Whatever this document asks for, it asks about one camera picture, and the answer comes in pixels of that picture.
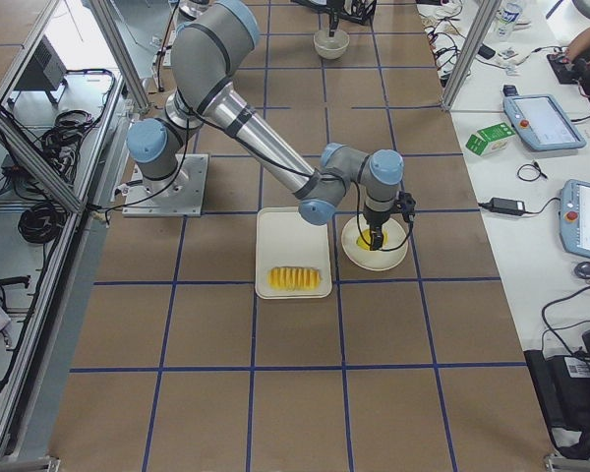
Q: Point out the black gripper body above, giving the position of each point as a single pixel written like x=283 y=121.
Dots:
x=376 y=219

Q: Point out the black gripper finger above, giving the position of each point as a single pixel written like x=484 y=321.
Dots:
x=331 y=24
x=379 y=237
x=374 y=238

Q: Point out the yellow lemon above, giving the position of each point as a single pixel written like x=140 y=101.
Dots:
x=365 y=241

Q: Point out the white ceramic bowl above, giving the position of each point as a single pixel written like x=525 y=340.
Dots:
x=331 y=47

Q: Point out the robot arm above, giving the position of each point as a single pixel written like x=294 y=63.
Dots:
x=204 y=57

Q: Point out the white round plate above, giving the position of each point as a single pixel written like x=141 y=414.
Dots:
x=391 y=255

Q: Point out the black dish rack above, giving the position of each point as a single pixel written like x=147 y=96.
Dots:
x=356 y=11

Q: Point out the white rectangular tray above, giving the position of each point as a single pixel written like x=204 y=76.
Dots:
x=284 y=238

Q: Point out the sliced yellow fruit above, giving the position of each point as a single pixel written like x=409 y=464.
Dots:
x=294 y=278

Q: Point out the green white carton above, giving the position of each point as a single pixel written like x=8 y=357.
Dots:
x=490 y=139

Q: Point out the black power adapter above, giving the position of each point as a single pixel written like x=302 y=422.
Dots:
x=507 y=206

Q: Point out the plastic water bottle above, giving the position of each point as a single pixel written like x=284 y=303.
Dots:
x=507 y=17

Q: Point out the upper teach pendant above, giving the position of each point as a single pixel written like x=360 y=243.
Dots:
x=541 y=123

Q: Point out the teach pendant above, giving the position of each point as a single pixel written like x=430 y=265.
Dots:
x=541 y=123
x=574 y=217

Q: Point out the lower teach pendant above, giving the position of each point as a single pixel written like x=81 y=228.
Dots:
x=574 y=217

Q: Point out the grey box on shelf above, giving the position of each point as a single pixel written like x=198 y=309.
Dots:
x=45 y=72

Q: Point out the aluminium frame post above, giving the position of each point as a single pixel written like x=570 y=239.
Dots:
x=474 y=39

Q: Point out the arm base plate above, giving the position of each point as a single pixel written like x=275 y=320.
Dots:
x=181 y=194

